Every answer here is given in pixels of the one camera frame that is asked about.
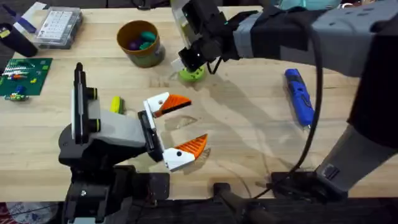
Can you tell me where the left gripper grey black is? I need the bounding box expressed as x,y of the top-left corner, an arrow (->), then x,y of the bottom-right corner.
58,91 -> 209,172

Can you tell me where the yellow green toy vegetable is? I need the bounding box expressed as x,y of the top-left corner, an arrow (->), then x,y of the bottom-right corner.
109,95 -> 126,116

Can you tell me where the blue electric screwdriver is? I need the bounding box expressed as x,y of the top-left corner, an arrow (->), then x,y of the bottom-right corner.
284,68 -> 316,130

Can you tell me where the green disc with holes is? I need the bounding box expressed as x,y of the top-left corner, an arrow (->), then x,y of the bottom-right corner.
178,63 -> 207,83

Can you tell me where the right wrist upright plate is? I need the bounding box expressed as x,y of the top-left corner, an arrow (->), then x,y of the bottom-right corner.
170,0 -> 200,49

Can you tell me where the brown tub with toys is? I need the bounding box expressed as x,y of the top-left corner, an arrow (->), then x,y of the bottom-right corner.
116,19 -> 166,69

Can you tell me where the left wrist upright black plate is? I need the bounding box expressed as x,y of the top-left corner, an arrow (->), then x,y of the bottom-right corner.
71,62 -> 87,146

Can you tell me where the clear plastic parts box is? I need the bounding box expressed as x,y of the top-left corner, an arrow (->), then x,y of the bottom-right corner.
32,6 -> 84,50

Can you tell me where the teal object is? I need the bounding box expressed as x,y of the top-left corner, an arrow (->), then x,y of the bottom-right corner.
275,0 -> 342,11

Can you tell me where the green board with blocks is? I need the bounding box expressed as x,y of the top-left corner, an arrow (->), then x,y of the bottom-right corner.
0,57 -> 53,102

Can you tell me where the white and blue box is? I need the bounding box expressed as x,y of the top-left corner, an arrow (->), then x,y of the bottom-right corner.
11,1 -> 48,35

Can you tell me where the black cylinder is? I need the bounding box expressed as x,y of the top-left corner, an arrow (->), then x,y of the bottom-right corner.
0,22 -> 39,58

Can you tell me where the thin black cable loop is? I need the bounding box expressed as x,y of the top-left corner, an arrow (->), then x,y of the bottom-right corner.
206,56 -> 224,76

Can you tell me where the black rail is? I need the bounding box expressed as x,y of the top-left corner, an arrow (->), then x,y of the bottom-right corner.
62,196 -> 398,224

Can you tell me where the black clamp handle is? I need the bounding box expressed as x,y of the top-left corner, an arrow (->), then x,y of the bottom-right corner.
212,182 -> 280,224

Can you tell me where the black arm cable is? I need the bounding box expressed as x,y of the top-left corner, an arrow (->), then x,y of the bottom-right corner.
252,29 -> 325,200

